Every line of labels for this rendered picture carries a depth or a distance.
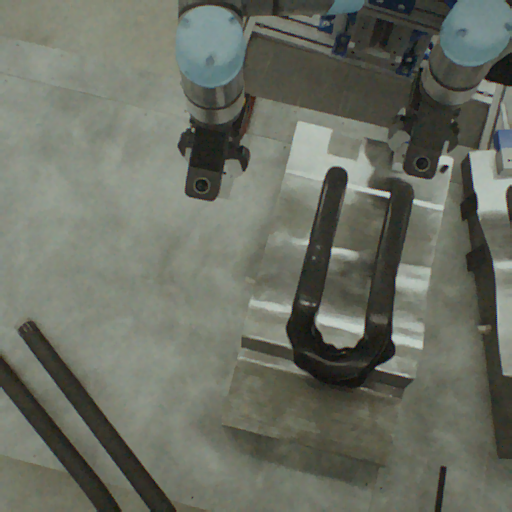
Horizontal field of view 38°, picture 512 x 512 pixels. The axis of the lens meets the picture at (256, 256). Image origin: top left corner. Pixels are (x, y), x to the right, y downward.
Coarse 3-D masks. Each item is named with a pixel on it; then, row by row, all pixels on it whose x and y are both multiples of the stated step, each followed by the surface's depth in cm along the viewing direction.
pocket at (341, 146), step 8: (336, 136) 123; (344, 136) 123; (328, 144) 124; (336, 144) 124; (344, 144) 124; (352, 144) 124; (360, 144) 124; (328, 152) 124; (336, 152) 124; (344, 152) 124; (352, 152) 124; (352, 160) 124
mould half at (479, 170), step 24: (480, 168) 125; (480, 192) 123; (504, 192) 124; (480, 216) 122; (504, 216) 122; (480, 240) 122; (504, 240) 119; (504, 264) 116; (480, 288) 123; (504, 288) 115; (480, 312) 123; (504, 312) 115; (504, 336) 115; (504, 360) 115; (504, 384) 114; (504, 408) 114; (504, 432) 115; (504, 456) 115
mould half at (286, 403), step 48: (384, 144) 122; (288, 192) 120; (384, 192) 120; (432, 192) 120; (288, 240) 118; (336, 240) 118; (432, 240) 118; (288, 288) 112; (336, 288) 113; (336, 336) 109; (240, 384) 114; (288, 384) 114; (384, 384) 114; (288, 432) 112; (336, 432) 113; (384, 432) 113
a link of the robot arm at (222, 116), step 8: (184, 96) 92; (240, 96) 90; (192, 104) 90; (232, 104) 90; (240, 104) 92; (192, 112) 92; (200, 112) 91; (208, 112) 90; (216, 112) 90; (224, 112) 90; (232, 112) 92; (200, 120) 93; (208, 120) 92; (216, 120) 92; (224, 120) 93
